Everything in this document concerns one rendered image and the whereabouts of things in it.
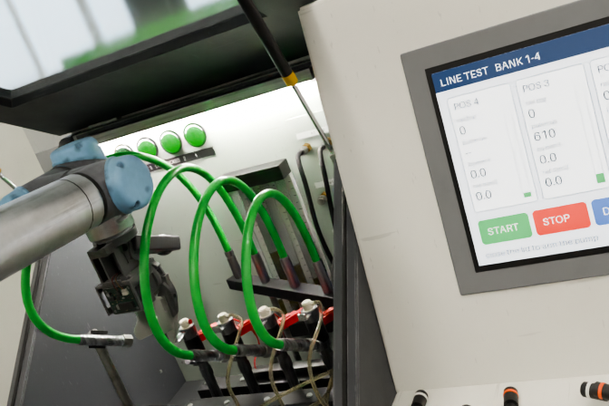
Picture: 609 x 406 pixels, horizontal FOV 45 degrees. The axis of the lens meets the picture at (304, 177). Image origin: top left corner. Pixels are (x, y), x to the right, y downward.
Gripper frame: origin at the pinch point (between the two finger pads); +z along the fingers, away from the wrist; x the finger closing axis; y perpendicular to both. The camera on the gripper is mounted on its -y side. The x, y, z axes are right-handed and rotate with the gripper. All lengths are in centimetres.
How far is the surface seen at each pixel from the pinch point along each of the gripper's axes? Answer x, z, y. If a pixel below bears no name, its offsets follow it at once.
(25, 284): -14.4, -17.4, 9.2
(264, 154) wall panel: 10.6, -17.7, -32.4
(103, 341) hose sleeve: -11.3, -2.1, 2.9
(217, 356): 8.8, 4.0, 1.9
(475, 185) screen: 54, -12, -7
